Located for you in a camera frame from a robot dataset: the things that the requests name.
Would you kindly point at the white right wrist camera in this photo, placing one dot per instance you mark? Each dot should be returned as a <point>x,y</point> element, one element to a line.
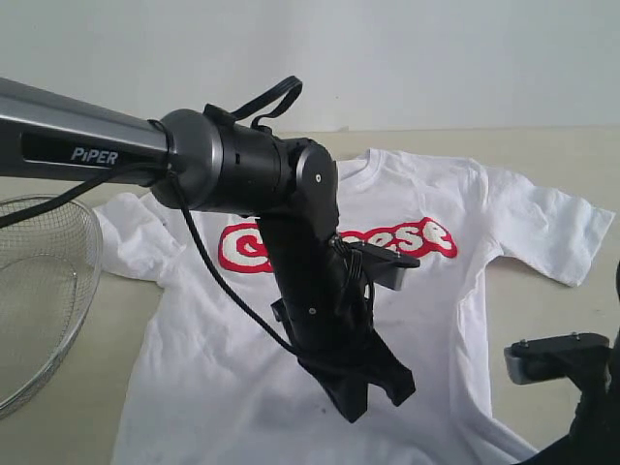
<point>580,357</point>

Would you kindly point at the white t-shirt with red logo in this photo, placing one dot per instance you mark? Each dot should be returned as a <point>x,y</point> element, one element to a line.
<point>211,387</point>

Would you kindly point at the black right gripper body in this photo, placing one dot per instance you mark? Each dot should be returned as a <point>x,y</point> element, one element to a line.
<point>593,437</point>

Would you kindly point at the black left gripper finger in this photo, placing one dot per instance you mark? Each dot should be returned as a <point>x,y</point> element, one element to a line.
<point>384,370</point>
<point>345,381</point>

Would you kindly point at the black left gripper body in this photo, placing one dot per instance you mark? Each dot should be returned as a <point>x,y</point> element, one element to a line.
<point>326,314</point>

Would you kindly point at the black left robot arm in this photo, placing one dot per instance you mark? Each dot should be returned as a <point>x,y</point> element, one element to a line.
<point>231,162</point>

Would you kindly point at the round wire mesh basket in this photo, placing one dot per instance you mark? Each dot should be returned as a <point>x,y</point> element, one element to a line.
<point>50,270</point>

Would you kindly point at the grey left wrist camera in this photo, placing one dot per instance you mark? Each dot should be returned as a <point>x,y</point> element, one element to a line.
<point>384,267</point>

